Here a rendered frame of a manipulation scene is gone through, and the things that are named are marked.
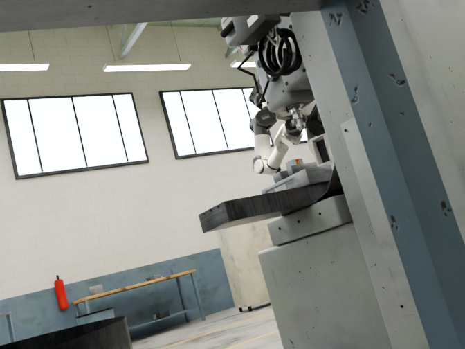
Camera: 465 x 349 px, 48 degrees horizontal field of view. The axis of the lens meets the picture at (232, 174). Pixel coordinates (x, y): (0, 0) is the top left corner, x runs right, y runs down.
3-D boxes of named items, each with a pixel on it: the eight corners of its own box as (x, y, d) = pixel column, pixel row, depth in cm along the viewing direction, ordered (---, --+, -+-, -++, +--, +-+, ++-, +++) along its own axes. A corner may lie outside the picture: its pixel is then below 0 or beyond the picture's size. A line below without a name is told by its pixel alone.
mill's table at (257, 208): (202, 233, 217) (198, 215, 219) (400, 190, 283) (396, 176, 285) (229, 221, 198) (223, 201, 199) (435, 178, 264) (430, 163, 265)
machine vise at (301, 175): (264, 204, 247) (258, 182, 249) (288, 199, 255) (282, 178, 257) (309, 184, 219) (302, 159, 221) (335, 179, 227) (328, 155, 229)
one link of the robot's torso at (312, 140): (332, 194, 318) (314, 123, 329) (357, 185, 306) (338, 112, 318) (318, 193, 307) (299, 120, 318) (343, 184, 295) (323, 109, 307)
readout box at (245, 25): (236, 46, 214) (223, 0, 218) (254, 46, 219) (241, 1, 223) (262, 19, 197) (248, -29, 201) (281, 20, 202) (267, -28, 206)
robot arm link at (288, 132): (282, 116, 249) (278, 124, 260) (288, 136, 247) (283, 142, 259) (307, 111, 250) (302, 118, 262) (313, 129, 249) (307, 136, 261)
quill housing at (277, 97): (266, 115, 249) (248, 54, 255) (299, 112, 260) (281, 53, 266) (289, 98, 233) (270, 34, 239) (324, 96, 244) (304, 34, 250)
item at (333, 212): (271, 246, 248) (264, 222, 250) (326, 233, 266) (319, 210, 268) (340, 225, 206) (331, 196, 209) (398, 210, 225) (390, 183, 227)
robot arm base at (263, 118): (259, 139, 300) (245, 125, 300) (273, 125, 304) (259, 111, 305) (266, 131, 286) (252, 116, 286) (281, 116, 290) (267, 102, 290)
